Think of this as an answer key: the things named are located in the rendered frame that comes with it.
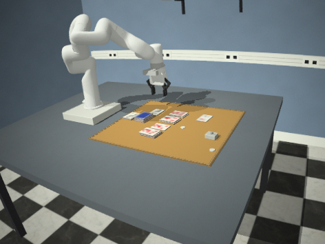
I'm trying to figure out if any orange-tan rectangular mat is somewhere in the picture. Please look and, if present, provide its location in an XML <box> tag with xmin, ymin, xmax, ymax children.
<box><xmin>92</xmin><ymin>101</ymin><xmax>243</xmax><ymax>164</ymax></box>

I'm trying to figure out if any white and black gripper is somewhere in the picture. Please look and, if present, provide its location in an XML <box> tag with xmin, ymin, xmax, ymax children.
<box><xmin>147</xmin><ymin>67</ymin><xmax>171</xmax><ymax>96</ymax></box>

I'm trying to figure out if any blue card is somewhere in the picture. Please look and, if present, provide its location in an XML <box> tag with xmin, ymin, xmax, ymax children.
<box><xmin>134</xmin><ymin>112</ymin><xmax>153</xmax><ymax>119</ymax></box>

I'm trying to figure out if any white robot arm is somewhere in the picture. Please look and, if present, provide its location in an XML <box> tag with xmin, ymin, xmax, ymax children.
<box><xmin>62</xmin><ymin>14</ymin><xmax>165</xmax><ymax>110</ymax></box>

